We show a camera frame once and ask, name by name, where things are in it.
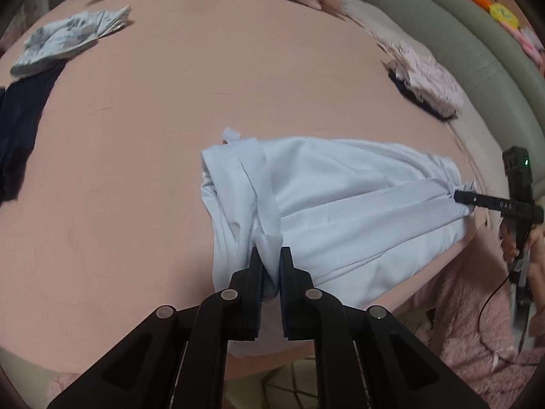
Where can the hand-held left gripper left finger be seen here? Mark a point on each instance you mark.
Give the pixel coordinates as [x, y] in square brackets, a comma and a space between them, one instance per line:
[255, 298]

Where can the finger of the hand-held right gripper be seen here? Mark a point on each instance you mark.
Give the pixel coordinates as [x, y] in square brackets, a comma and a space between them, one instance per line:
[468, 198]

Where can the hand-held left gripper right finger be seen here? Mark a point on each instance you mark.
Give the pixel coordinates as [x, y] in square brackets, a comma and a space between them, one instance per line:
[286, 306]

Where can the white shirt with navy trim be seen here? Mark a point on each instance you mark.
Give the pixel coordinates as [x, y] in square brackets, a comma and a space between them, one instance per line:
[340, 204]

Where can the pink printed folded clothes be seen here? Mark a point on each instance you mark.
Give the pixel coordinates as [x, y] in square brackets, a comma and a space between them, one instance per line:
[430, 76]

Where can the person's right hand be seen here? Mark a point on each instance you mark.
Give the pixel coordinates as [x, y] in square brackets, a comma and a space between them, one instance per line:
[509, 249]

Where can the cream blanket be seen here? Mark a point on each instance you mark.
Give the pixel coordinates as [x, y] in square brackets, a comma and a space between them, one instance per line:
[472, 136]

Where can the navy folded garment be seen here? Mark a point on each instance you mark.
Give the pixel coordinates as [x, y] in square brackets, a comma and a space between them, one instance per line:
[419, 102]

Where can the pink plush toy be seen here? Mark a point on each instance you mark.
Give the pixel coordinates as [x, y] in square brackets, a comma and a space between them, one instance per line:
[532, 44]

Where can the grey-green padded headboard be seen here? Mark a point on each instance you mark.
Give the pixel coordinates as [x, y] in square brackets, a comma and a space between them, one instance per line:
[468, 51]

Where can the yellow plush toy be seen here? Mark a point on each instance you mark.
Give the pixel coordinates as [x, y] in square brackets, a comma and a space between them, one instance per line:
[504, 15]

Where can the pink bed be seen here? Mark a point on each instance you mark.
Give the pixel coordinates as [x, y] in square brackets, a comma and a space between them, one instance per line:
[149, 157]

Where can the navy shorts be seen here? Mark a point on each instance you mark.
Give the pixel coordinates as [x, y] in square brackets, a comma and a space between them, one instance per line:
[25, 128]

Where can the light blue printed garment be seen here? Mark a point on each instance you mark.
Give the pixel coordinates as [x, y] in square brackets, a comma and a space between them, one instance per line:
[64, 38]

